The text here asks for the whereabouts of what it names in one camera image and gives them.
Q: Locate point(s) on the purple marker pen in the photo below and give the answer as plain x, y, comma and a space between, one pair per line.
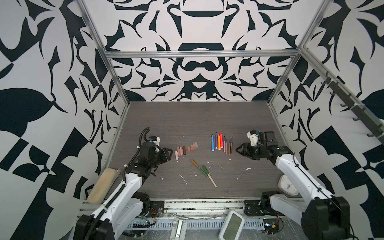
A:
216, 141

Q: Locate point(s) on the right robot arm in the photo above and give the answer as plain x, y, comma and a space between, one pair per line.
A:
321, 215

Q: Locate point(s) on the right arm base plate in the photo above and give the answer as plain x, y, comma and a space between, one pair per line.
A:
256, 208

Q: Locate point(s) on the gold cap green pen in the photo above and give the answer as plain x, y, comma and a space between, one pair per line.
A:
199, 168

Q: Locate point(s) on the white plastic clip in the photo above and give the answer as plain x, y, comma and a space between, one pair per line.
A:
179, 229

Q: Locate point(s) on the green cap beige pen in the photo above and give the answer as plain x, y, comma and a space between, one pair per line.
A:
208, 175

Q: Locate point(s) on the small circuit board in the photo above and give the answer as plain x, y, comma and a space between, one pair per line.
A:
273, 226

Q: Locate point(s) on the orange marker pen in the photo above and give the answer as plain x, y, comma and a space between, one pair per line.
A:
219, 142

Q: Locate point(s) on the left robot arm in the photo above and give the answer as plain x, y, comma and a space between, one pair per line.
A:
110, 220

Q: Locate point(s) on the black coat hook rail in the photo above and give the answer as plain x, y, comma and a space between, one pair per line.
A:
350, 102

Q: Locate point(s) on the beige foam pad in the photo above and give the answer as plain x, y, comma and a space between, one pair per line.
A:
102, 186

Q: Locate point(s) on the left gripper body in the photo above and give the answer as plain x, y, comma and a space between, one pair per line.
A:
153, 162

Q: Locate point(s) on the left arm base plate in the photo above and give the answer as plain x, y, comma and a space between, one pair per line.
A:
156, 209

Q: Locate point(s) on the pink-red marker pen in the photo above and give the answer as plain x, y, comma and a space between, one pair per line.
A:
221, 141

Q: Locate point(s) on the blue marker pen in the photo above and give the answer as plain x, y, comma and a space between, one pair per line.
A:
213, 143

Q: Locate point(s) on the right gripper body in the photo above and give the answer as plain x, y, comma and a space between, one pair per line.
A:
257, 152

